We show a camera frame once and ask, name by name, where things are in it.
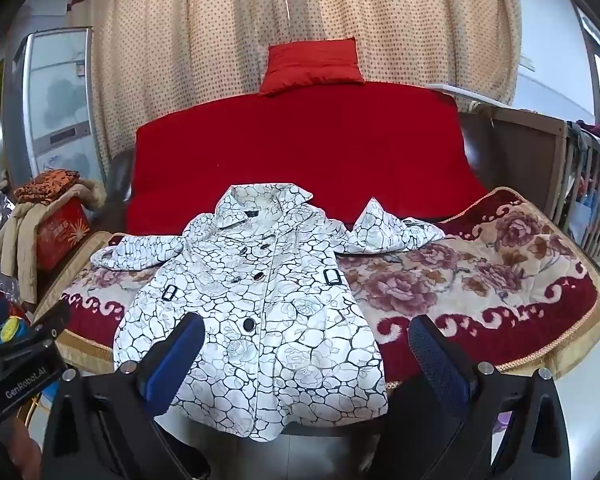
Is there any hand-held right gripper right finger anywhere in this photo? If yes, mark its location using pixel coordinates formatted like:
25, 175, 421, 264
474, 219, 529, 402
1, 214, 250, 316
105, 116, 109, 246
385, 314, 573, 480

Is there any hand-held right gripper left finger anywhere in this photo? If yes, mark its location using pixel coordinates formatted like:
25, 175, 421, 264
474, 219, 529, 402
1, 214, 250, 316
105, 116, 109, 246
40, 312, 211, 480

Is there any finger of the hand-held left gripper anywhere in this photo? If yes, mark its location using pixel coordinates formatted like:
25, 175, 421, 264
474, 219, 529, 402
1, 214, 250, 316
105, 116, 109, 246
27, 301, 72, 348

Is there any white black-veined patterned coat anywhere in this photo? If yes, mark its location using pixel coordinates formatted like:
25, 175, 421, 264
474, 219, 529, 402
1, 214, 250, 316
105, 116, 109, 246
90, 184, 446, 443

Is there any colourful plastic toy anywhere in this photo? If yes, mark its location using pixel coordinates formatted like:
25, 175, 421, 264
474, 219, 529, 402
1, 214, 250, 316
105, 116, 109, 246
0, 316, 31, 347

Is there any red gift box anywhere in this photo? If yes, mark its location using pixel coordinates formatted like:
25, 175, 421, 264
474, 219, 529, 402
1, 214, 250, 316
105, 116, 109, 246
35, 195, 92, 273

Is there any beige jacket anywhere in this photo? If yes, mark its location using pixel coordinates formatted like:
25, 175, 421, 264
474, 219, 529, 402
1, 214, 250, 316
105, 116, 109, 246
0, 182, 101, 306

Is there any floral plush blanket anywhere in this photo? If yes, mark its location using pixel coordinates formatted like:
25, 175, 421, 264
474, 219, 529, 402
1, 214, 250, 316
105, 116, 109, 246
32, 187, 600, 391

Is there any orange patterned cloth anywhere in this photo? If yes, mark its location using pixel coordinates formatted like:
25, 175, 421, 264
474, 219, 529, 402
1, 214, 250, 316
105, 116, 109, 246
14, 170, 81, 206

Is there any silver white refrigerator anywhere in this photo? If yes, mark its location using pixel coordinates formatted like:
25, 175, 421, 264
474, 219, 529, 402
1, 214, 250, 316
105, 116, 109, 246
2, 27, 106, 181

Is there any wooden crib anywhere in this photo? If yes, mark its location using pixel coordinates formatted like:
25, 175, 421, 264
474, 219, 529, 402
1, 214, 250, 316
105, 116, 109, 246
480, 105, 600, 261

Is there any red sofa blanket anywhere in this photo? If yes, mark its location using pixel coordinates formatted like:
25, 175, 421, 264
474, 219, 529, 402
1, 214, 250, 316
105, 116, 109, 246
125, 82, 491, 241

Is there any white board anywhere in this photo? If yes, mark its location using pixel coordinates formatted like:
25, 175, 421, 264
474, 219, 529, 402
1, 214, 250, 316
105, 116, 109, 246
425, 82, 513, 108

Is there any red pillow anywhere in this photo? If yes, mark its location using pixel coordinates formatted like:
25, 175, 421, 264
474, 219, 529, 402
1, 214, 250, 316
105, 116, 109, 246
258, 37, 366, 97

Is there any beige dotted curtain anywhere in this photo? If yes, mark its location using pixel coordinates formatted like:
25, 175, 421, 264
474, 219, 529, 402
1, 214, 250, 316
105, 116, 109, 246
67, 0, 523, 161

